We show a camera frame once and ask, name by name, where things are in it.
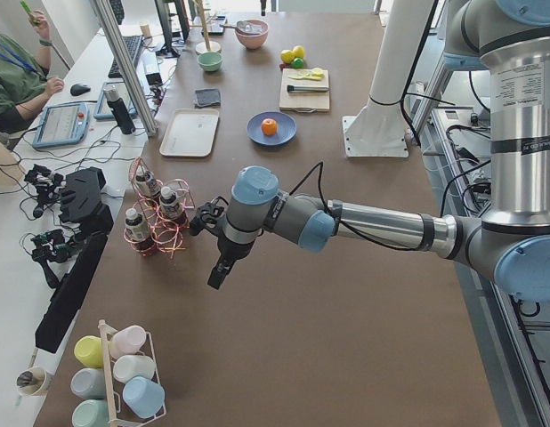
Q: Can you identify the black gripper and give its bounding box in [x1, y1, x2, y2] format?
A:
[207, 238, 254, 290]

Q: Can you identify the orange mandarin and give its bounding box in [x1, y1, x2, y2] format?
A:
[261, 117, 278, 136]

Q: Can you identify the blue plate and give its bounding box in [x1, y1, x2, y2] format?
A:
[247, 111, 297, 147]

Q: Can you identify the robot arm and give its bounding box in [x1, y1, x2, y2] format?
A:
[208, 1, 550, 302]

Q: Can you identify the tea bottle lower middle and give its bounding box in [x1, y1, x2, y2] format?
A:
[159, 186, 183, 220]

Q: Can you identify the tea bottle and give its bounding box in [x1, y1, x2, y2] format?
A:
[125, 207, 157, 256]
[159, 186, 183, 220]
[134, 170, 160, 198]

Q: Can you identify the tea bottle lower outer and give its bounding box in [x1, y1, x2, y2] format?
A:
[125, 207, 157, 256]

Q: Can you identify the pink cup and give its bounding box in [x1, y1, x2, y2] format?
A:
[109, 325, 146, 359]

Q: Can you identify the tea bottle top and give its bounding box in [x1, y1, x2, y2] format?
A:
[134, 170, 160, 198]

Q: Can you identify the white cup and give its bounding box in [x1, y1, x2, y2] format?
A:
[113, 355, 156, 383]

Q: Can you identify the blue cup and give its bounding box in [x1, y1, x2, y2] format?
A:
[122, 376, 166, 419]

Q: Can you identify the cream rabbit tray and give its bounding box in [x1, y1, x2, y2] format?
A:
[159, 109, 220, 157]

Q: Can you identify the yellow cup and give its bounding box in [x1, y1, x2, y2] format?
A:
[74, 335, 103, 368]

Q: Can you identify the grey cup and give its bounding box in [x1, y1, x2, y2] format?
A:
[70, 367, 106, 399]

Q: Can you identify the grey folded cloth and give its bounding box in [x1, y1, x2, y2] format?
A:
[194, 88, 222, 108]

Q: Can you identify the black bottle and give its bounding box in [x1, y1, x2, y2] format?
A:
[103, 85, 136, 135]

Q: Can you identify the mint green cup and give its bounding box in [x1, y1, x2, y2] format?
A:
[71, 399, 109, 427]

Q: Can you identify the wooden cutting board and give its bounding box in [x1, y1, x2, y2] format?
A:
[279, 68, 330, 112]

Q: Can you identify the steel muddler black tip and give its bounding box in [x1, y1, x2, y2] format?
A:
[287, 85, 329, 93]

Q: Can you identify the teach pendant far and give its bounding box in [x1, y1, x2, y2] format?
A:
[93, 80, 138, 120]

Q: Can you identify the teach pendant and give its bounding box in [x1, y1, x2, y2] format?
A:
[93, 80, 138, 120]
[32, 102, 89, 149]

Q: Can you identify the green bowl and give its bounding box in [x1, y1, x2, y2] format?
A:
[198, 52, 222, 72]

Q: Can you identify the paper cup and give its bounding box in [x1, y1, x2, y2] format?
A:
[16, 367, 51, 397]

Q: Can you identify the teach pendant near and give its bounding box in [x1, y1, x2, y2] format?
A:
[32, 102, 89, 149]

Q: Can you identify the thin lemon slice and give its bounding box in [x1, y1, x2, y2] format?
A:
[296, 69, 311, 77]

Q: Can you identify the yellow plastic knife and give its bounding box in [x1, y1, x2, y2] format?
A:
[288, 74, 324, 81]

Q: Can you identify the thick lemon half slice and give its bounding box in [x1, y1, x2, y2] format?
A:
[311, 68, 324, 78]

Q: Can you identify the green lime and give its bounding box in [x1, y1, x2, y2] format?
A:
[289, 57, 304, 69]

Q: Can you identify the wooden stand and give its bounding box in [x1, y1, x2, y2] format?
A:
[190, 0, 222, 54]

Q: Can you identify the yellow lemon near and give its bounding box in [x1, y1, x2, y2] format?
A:
[280, 50, 295, 64]

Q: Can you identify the yellow lemon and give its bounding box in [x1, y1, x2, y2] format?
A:
[292, 45, 305, 59]
[280, 50, 295, 64]

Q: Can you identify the black computer mouse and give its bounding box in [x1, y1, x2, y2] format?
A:
[69, 84, 91, 97]

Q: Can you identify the pink bowl with ice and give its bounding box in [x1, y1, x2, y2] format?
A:
[235, 19, 269, 50]

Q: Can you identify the yellow lemon far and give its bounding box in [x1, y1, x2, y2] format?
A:
[292, 45, 305, 59]

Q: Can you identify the black keyboard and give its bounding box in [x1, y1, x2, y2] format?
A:
[107, 34, 145, 79]

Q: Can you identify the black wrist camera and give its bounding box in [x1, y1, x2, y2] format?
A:
[189, 196, 229, 237]

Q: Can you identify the copper wire bottle rack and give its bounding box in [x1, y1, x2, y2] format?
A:
[123, 157, 195, 256]

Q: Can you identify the white wire cup rack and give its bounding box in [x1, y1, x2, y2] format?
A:
[98, 319, 167, 426]

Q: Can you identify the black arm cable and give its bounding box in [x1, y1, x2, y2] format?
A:
[287, 160, 432, 253]

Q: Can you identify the aluminium frame post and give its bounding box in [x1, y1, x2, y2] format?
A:
[91, 0, 157, 137]

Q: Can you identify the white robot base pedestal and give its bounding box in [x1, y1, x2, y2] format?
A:
[343, 1, 438, 157]

